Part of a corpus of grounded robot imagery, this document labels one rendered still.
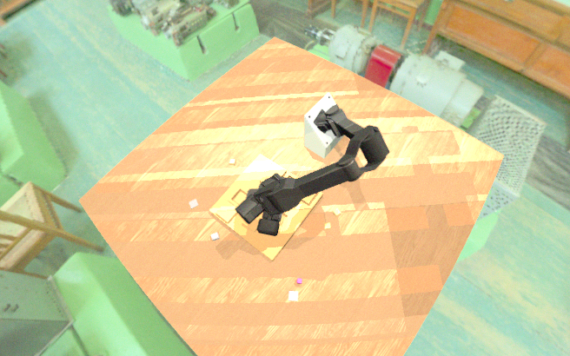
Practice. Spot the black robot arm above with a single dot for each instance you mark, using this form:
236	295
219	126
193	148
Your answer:
276	195

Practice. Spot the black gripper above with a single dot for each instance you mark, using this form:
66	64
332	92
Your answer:
269	224

